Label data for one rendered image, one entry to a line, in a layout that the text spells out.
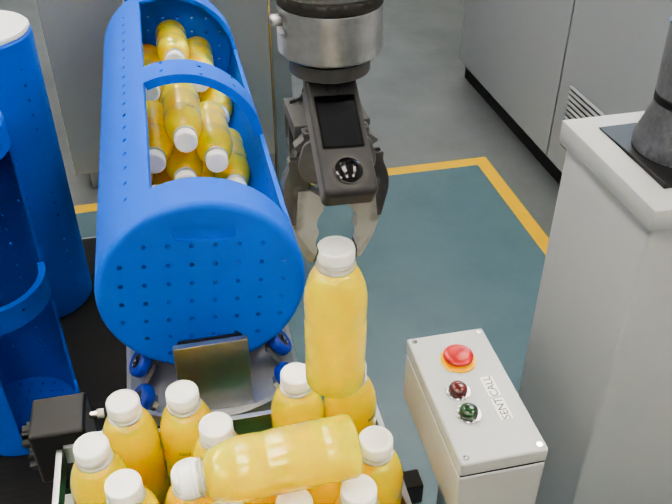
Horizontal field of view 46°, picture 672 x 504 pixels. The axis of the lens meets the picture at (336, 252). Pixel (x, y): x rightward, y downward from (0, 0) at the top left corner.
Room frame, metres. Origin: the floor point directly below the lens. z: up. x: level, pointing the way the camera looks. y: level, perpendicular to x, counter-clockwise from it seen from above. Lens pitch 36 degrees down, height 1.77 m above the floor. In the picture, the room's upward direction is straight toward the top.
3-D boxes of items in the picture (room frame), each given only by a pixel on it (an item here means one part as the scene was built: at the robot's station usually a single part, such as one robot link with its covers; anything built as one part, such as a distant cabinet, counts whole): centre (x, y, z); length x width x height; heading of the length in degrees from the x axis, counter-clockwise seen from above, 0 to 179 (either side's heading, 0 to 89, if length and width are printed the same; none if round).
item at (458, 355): (0.69, -0.15, 1.11); 0.04 x 0.04 x 0.01
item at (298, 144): (0.66, 0.01, 1.44); 0.09 x 0.08 x 0.12; 13
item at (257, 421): (0.70, 0.15, 0.96); 0.40 x 0.01 x 0.03; 103
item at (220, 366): (0.78, 0.17, 0.99); 0.10 x 0.02 x 0.12; 103
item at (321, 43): (0.65, 0.01, 1.53); 0.10 x 0.09 x 0.05; 103
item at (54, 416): (0.69, 0.35, 0.95); 0.10 x 0.07 x 0.10; 103
